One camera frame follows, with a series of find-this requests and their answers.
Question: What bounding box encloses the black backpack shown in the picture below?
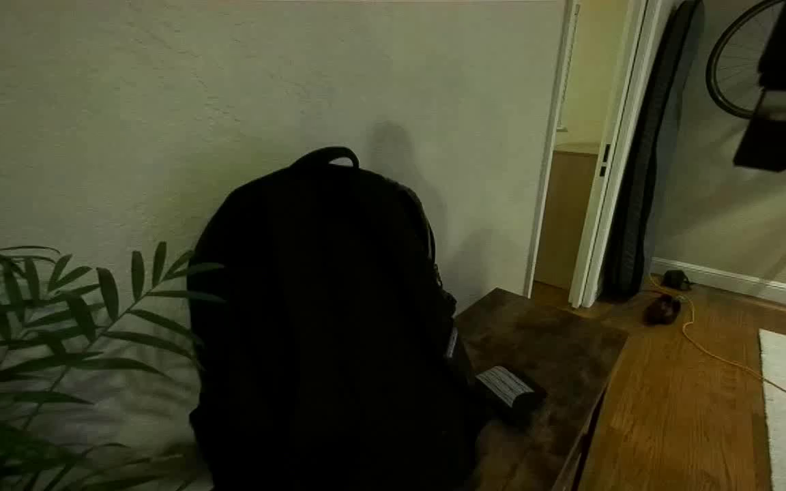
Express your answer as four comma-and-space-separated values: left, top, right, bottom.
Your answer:
184, 143, 482, 491

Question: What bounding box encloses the yellow floor cable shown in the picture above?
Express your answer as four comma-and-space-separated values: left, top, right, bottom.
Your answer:
650, 280, 786, 452

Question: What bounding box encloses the green palm houseplant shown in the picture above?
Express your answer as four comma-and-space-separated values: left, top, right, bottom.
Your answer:
0, 240, 225, 491

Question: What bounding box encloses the white baseboard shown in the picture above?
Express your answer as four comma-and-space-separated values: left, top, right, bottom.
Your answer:
650, 255, 786, 317

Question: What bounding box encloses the white door frame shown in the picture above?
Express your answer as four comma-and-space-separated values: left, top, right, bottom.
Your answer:
522, 0, 676, 310

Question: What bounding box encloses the small black floor object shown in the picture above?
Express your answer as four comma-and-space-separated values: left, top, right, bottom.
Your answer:
659, 268, 692, 293

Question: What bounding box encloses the brown wooden door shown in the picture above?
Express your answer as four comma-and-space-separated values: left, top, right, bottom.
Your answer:
537, 148, 599, 293

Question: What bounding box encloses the dark round floor object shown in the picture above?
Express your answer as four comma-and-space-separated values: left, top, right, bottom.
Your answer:
643, 292, 685, 328

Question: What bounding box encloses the dark hanging garment bag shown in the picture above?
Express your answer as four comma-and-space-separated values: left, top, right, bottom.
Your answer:
597, 0, 704, 304

